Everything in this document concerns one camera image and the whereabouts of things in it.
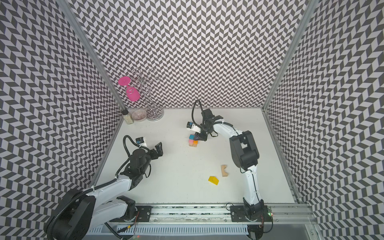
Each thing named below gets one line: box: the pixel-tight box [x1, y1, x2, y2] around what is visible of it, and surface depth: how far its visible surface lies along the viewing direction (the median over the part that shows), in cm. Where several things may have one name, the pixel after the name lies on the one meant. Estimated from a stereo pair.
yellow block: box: [208, 176, 220, 186], surface depth 84 cm
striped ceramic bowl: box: [131, 109, 147, 122], surface depth 114 cm
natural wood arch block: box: [221, 164, 229, 177], surface depth 88 cm
